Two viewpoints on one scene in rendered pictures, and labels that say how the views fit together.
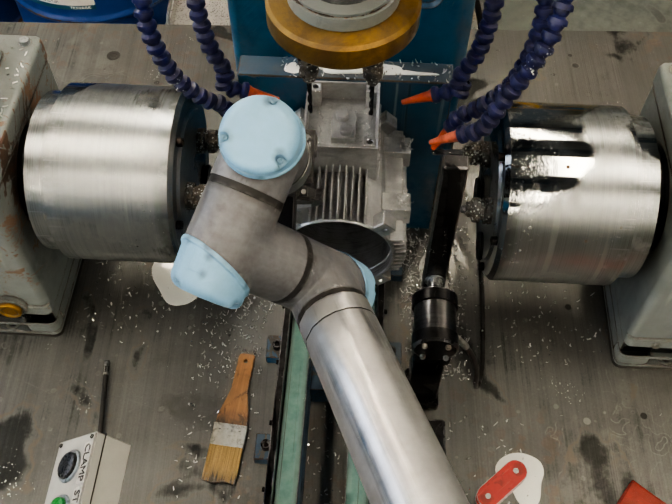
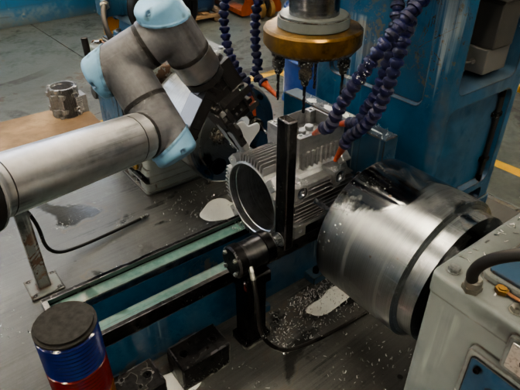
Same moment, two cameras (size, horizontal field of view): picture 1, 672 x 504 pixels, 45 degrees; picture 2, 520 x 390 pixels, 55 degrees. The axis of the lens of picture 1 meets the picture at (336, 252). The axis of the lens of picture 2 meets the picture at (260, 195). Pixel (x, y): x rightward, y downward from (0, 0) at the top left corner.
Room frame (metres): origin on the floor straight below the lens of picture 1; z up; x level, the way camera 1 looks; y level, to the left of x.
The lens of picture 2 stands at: (0.09, -0.64, 1.58)
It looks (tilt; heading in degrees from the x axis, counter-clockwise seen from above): 34 degrees down; 50
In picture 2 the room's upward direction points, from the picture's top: straight up
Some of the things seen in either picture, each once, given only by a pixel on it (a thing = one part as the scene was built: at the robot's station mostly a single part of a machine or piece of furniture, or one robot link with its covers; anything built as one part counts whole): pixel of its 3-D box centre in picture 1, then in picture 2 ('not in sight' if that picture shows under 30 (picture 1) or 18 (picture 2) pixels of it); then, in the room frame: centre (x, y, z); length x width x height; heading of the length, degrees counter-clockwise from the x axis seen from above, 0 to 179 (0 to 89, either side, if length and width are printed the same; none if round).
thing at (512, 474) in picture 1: (501, 485); not in sight; (0.36, -0.23, 0.81); 0.09 x 0.03 x 0.02; 130
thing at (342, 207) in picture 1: (340, 196); (289, 183); (0.72, -0.01, 1.01); 0.20 x 0.19 x 0.19; 177
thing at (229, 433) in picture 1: (233, 416); not in sight; (0.47, 0.15, 0.80); 0.21 x 0.05 x 0.01; 172
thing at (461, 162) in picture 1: (443, 228); (284, 187); (0.58, -0.13, 1.12); 0.04 x 0.03 x 0.26; 177
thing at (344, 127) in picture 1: (341, 131); (305, 138); (0.76, -0.01, 1.11); 0.12 x 0.11 x 0.07; 177
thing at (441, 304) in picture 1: (452, 250); (335, 263); (0.69, -0.18, 0.92); 0.45 x 0.13 x 0.24; 177
